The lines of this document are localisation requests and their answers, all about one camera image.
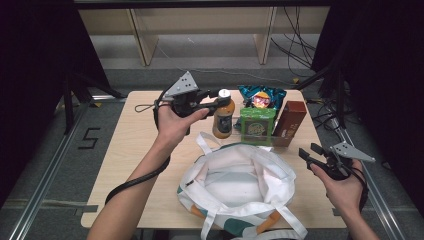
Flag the left hand-held gripper black cable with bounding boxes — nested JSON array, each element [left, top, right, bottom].
[[104, 99, 172, 205]]

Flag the black floor cables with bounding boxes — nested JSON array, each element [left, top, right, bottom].
[[270, 6, 318, 78]]

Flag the dark curtain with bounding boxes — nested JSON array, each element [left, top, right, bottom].
[[0, 0, 112, 208], [311, 0, 424, 218]]

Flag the white patterned tote bag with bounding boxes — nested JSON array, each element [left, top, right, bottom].
[[176, 131, 308, 240]]

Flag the right hand-held gripper black cable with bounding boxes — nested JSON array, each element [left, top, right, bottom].
[[349, 164, 370, 214]]

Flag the black tripod stand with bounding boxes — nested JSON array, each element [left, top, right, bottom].
[[294, 63, 348, 129], [61, 71, 127, 134]]

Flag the grey floor tape strip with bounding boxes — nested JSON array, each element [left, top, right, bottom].
[[75, 204, 100, 215]]

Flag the green snack packet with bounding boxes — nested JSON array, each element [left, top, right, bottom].
[[239, 106, 278, 146]]

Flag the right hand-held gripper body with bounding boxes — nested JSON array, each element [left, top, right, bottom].
[[325, 140, 376, 181]]

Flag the clear plastic tray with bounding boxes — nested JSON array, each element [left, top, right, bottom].
[[219, 101, 296, 148]]

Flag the person's left hand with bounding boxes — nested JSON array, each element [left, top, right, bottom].
[[156, 101, 211, 148]]

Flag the person's right hand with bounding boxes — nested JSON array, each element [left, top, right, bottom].
[[309, 159, 365, 216]]

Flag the metal floor rail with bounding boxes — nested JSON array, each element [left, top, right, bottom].
[[333, 124, 409, 240], [8, 99, 98, 240]]

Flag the blue chip bag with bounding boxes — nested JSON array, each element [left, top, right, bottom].
[[235, 84, 288, 132]]

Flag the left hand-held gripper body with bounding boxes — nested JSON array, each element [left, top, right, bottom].
[[162, 70, 210, 119]]

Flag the orange drink bottle white cap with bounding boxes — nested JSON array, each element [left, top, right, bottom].
[[212, 88, 236, 140]]

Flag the hand-held gripper black cable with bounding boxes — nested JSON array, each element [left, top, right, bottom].
[[349, 164, 370, 214], [104, 99, 172, 205]]

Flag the brown carton box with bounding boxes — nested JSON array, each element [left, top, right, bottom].
[[272, 100, 308, 148]]

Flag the light wooden bench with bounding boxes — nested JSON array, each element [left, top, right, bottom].
[[79, 6, 331, 67]]

